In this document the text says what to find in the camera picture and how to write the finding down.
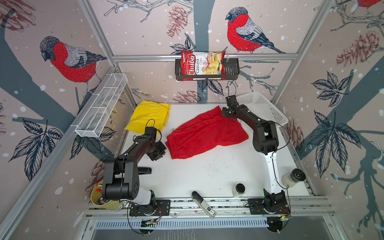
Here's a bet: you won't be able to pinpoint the red shorts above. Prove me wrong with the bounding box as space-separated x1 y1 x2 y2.
166 106 249 159

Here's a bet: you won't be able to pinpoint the yellow shorts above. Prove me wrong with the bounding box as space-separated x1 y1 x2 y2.
125 101 171 135

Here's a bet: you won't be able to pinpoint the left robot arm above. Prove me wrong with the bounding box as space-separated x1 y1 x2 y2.
102 127 167 214

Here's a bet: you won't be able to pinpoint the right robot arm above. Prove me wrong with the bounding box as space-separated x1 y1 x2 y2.
222 95 290 214

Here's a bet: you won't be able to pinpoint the small black box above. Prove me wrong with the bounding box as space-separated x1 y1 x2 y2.
138 167 152 175

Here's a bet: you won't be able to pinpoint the white perforated plastic basket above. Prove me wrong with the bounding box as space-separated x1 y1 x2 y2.
237 92 289 126

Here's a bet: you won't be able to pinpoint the black silver stapler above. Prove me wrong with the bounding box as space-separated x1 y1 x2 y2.
191 191 216 219

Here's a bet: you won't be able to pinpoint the red cassava chips bag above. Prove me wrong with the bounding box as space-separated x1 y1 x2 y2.
181 51 226 76

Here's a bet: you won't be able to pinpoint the yellow cup of markers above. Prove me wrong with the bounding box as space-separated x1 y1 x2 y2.
91 181 123 211

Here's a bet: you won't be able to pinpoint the small black-lidded jar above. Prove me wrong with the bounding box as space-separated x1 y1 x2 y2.
232 183 246 198

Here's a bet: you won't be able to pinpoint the white black-capped bottle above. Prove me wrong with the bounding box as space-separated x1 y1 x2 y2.
282 169 306 189

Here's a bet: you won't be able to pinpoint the black wire wall basket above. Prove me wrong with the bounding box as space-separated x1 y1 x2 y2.
175 59 240 81

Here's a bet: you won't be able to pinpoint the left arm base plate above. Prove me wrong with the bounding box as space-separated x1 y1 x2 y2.
129 199 171 217

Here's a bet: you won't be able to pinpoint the white mesh wall shelf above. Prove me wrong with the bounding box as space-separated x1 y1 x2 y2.
75 73 128 138

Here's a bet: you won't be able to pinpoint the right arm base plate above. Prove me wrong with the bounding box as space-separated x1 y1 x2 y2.
246 198 291 215

